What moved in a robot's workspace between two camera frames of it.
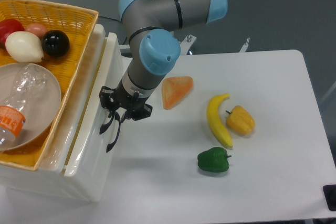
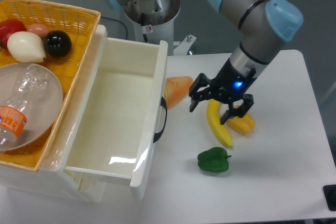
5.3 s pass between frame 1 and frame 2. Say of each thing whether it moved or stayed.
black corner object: stayed
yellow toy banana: stayed
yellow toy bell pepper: stayed
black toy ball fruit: stayed
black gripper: moved
